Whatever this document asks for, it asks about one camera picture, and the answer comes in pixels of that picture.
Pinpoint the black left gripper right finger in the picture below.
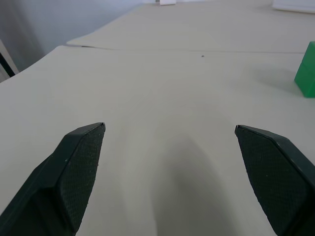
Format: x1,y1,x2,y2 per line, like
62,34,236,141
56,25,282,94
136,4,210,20
234,124,315,236

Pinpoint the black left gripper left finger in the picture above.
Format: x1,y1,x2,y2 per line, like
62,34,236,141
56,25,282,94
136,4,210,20
0,122,106,236

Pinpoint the green block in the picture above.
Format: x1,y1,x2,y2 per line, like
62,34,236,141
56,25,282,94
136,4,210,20
294,41,315,98

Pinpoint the white flat object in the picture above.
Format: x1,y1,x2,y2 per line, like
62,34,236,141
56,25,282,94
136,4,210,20
272,0,315,14

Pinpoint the white panel with dark edge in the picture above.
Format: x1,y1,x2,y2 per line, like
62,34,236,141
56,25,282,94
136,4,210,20
0,39,20,83

